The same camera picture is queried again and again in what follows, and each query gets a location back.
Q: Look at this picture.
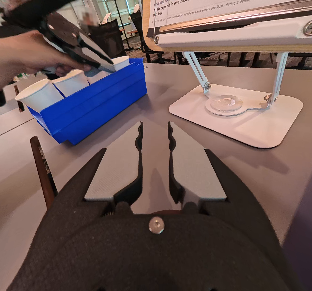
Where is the person's left hand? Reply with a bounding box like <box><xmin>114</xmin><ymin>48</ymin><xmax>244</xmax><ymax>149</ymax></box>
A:
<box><xmin>0</xmin><ymin>30</ymin><xmax>92</xmax><ymax>90</ymax></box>

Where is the blue plastic bin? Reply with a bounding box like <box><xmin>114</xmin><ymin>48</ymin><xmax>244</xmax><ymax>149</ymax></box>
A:
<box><xmin>27</xmin><ymin>58</ymin><xmax>148</xmax><ymax>146</ymax></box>

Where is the white paper cup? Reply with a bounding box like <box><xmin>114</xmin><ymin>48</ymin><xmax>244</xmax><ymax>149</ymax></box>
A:
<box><xmin>112</xmin><ymin>56</ymin><xmax>130</xmax><ymax>72</ymax></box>
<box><xmin>52</xmin><ymin>69</ymin><xmax>90</xmax><ymax>98</ymax></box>
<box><xmin>86</xmin><ymin>70</ymin><xmax>111</xmax><ymax>85</ymax></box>
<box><xmin>15</xmin><ymin>79</ymin><xmax>65</xmax><ymax>113</ymax></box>

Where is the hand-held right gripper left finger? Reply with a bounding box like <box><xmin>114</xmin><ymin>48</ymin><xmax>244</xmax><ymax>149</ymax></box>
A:
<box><xmin>84</xmin><ymin>121</ymin><xmax>143</xmax><ymax>208</ymax></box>

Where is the black floor lamp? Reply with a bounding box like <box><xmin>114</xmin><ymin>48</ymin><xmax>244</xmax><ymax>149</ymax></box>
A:
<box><xmin>107</xmin><ymin>0</ymin><xmax>133</xmax><ymax>51</ymax></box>

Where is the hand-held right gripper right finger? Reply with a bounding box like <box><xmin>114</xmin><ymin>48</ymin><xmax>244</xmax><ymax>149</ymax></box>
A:
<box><xmin>168</xmin><ymin>121</ymin><xmax>228</xmax><ymax>204</ymax></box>

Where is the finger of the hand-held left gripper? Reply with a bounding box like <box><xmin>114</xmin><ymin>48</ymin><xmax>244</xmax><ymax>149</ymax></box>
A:
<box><xmin>73</xmin><ymin>54</ymin><xmax>116</xmax><ymax>77</ymax></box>
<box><xmin>77</xmin><ymin>31</ymin><xmax>114</xmax><ymax>65</ymax></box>

